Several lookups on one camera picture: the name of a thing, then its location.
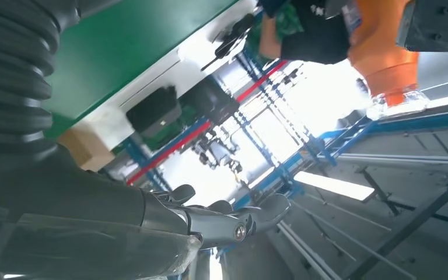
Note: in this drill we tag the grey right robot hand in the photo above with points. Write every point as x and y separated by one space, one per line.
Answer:
73 216

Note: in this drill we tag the black remote controller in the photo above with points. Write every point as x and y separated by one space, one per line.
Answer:
230 40

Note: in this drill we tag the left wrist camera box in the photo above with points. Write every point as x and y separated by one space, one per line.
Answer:
436 25

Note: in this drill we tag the blue metal rack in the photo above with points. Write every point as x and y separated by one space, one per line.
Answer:
421 123

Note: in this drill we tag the black carrying case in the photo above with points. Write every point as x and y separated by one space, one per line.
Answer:
152 112

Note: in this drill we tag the person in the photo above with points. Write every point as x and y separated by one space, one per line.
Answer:
313 38

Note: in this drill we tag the green table mat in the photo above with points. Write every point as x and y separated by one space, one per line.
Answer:
123 46

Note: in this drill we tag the brown cardboard box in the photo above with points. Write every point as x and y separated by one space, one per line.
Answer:
83 148

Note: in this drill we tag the ceiling light strip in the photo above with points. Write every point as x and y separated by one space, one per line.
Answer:
334 186

